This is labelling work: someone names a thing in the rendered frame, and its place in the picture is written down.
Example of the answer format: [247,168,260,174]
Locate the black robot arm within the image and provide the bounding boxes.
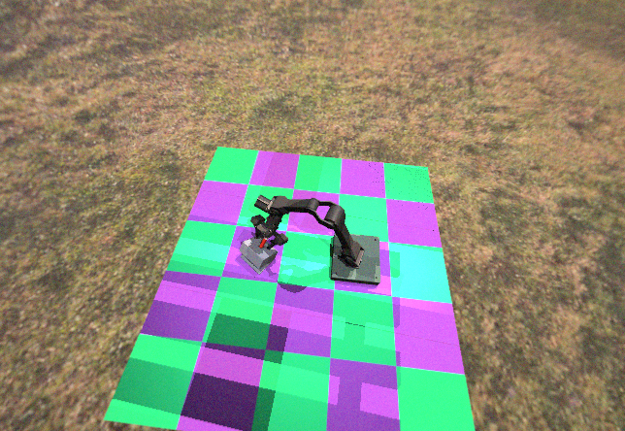
[254,195,365,268]

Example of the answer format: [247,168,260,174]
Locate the grey sloped panel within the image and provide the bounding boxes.
[239,236,278,275]

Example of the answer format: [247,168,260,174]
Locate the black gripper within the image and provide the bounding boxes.
[250,215,288,249]

